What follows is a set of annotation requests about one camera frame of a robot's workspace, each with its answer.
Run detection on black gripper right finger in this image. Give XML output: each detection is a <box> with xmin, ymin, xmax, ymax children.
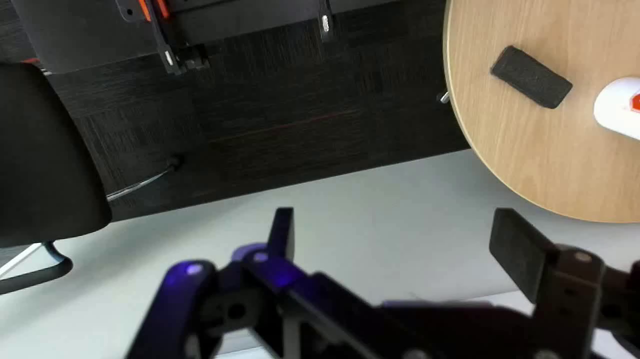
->
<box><xmin>490</xmin><ymin>206</ymin><xmax>557</xmax><ymax>300</ymax></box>

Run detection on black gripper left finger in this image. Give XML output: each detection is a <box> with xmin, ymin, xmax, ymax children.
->
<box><xmin>267</xmin><ymin>206</ymin><xmax>295</xmax><ymax>258</ymax></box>

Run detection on white water bottle red logo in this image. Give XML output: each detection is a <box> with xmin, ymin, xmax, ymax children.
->
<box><xmin>595</xmin><ymin>75</ymin><xmax>640</xmax><ymax>139</ymax></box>

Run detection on black whiteboard eraser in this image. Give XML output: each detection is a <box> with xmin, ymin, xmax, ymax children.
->
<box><xmin>490</xmin><ymin>45</ymin><xmax>572</xmax><ymax>109</ymax></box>

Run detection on round wooden table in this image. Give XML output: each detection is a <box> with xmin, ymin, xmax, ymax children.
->
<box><xmin>442</xmin><ymin>0</ymin><xmax>640</xmax><ymax>222</ymax></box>

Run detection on black office chair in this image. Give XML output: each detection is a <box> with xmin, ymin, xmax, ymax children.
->
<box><xmin>0</xmin><ymin>63</ymin><xmax>112</xmax><ymax>294</ymax></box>

